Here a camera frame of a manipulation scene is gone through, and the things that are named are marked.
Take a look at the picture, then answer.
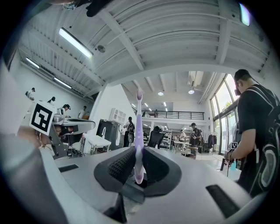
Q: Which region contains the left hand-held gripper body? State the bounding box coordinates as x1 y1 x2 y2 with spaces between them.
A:
28 100 96 160

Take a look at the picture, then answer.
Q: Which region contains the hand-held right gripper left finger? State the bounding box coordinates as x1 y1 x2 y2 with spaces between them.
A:
93 146 137 193

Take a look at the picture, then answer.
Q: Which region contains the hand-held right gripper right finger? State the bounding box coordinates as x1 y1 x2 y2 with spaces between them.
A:
142 146 182 198

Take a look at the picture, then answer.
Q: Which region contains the purple and white toothbrush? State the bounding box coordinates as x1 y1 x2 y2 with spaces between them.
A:
133 87 146 185

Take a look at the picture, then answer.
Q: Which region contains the person's left forearm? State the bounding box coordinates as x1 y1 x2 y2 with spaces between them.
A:
17 126 52 151

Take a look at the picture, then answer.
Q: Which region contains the white folding table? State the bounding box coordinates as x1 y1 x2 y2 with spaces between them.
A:
84 133 112 155

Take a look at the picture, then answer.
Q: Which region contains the black office chair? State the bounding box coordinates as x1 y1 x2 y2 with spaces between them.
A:
147 126 165 150

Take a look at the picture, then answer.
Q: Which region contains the black appliance with white print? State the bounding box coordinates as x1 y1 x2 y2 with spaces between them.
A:
96 119 122 151

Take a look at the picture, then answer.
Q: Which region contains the round wooden stool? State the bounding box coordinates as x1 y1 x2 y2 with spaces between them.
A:
185 146 199 158

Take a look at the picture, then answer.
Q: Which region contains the long ceiling tube light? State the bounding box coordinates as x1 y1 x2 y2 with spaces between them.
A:
238 3 251 27
58 27 94 59
53 77 73 89
25 57 40 69

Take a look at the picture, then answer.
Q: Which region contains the clothes rack with dark clothes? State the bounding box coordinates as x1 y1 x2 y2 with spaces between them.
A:
207 132 218 150

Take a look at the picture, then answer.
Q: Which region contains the black balcony railing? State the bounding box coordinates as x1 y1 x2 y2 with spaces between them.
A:
141 110 205 120

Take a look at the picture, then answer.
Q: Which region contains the white wall cabinet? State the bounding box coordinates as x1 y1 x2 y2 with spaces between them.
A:
109 107 127 123

